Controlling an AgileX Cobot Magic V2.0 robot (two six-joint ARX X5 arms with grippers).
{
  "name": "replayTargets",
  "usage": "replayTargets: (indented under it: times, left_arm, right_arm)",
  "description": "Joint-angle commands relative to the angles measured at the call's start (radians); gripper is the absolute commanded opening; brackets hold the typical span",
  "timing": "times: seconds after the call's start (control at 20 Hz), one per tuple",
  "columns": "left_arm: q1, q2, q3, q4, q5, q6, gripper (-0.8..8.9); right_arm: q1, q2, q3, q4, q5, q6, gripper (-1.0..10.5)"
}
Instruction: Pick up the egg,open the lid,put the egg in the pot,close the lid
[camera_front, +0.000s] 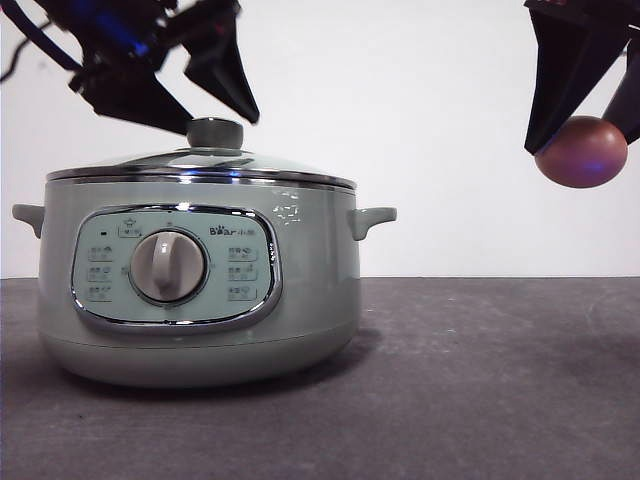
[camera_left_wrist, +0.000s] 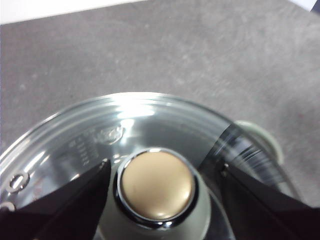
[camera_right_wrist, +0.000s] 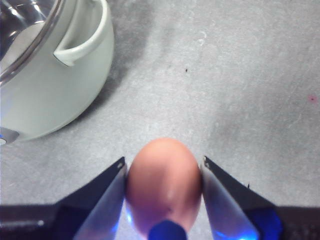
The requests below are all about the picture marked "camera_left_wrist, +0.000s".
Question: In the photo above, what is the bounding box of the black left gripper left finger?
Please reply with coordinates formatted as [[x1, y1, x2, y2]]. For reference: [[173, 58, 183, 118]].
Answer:
[[0, 158, 112, 240]]

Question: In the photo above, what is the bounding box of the glass lid with green knob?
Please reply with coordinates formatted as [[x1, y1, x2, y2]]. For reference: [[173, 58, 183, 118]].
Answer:
[[0, 91, 299, 240]]

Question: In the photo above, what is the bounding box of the pale green electric pot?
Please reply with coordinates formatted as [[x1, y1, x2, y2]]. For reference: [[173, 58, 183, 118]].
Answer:
[[234, 119, 285, 165]]

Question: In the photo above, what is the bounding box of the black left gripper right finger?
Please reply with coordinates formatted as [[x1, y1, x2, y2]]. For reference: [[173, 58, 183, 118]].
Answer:
[[220, 163, 320, 240]]

